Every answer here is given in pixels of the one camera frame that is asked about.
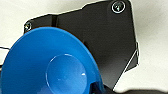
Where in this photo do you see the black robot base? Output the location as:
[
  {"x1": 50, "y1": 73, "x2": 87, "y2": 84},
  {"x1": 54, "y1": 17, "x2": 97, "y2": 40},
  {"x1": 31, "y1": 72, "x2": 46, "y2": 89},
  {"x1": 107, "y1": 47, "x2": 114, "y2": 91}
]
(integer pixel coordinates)
[{"x1": 23, "y1": 0, "x2": 140, "y2": 92}]

